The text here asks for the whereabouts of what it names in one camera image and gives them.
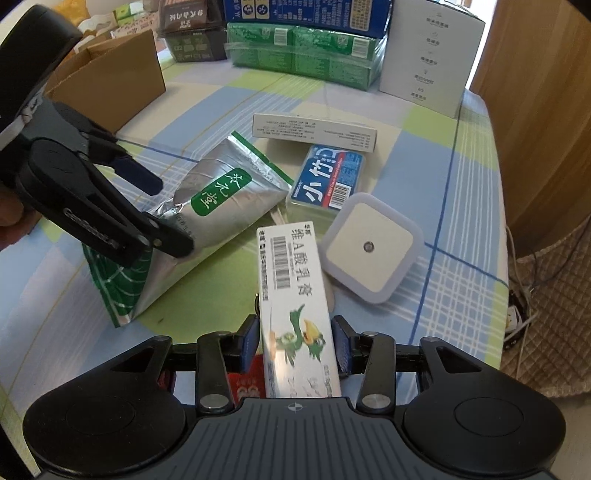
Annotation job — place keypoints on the silver foil pouch green label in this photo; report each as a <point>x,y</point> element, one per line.
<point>221,203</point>

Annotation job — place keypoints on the beige quilted cushion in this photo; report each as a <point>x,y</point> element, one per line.
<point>558,323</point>

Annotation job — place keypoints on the dark instant noodle bowl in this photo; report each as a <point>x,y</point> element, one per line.
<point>189,41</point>

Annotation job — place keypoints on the blue toothpick box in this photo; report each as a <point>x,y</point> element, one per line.
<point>323,180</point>

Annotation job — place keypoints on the checkered tablecloth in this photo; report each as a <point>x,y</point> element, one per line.
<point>415,152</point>

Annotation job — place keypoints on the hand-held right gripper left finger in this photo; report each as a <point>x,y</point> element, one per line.
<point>249,346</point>

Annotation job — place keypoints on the white tall box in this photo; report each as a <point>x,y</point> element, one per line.
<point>429,55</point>

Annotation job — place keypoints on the white ointment box green bird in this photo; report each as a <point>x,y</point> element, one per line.
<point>295,295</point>

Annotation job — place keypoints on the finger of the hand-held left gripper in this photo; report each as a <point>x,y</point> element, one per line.
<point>171,240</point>
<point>138,175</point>

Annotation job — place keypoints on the green tissue boxes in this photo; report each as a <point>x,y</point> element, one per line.
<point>134,16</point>

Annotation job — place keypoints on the green tissue pack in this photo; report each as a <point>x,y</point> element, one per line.
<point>314,55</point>

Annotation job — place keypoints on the person's left hand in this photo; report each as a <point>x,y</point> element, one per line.
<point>9,217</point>

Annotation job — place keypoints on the blue carton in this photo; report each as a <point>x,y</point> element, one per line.
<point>314,14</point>

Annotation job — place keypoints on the brown cardboard box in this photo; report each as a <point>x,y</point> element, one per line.
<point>134,83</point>

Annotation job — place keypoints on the white square night light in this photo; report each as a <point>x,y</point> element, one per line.
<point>351,258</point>

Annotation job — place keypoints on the red packet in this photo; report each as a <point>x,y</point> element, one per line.
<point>244,385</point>

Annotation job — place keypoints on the power strip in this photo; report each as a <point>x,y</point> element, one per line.
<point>515,318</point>

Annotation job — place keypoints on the wooden door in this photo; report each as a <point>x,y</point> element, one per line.
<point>545,138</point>

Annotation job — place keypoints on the white flat long box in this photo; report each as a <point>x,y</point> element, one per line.
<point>314,129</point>

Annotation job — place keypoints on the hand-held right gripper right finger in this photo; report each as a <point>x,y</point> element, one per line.
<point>342,346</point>

